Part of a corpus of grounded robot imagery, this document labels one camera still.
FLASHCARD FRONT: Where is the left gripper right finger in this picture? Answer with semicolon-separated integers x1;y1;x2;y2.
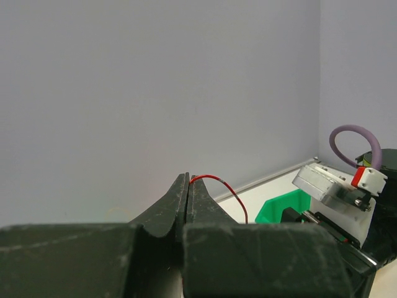
179;175;354;298

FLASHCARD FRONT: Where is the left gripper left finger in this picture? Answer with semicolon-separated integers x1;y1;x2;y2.
1;173;189;297

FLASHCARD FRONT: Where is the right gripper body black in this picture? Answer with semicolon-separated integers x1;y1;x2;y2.
281;207;396;297

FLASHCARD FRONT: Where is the solid red wire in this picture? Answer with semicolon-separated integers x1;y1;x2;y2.
189;174;249;224

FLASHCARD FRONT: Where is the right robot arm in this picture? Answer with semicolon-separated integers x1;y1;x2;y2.
280;152;396;297

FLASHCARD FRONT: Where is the right green plastic bin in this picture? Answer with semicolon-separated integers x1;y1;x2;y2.
255;189;311;224

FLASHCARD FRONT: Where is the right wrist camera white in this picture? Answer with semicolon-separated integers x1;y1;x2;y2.
293;165;388;248

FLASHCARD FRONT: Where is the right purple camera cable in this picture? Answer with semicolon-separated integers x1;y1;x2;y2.
329;124;383;170

